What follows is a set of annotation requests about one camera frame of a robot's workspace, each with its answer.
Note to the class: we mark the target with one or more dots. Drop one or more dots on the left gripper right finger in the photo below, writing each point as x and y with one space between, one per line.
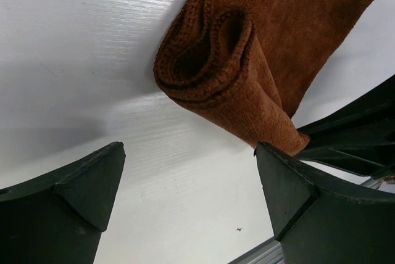
320 218

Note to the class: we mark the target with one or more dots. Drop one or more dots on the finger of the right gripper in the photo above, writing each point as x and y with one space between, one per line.
358 138

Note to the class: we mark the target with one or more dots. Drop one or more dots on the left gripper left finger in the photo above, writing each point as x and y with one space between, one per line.
59 217

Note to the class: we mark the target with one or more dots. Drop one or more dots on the brown microfiber towel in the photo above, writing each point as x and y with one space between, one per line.
245 65

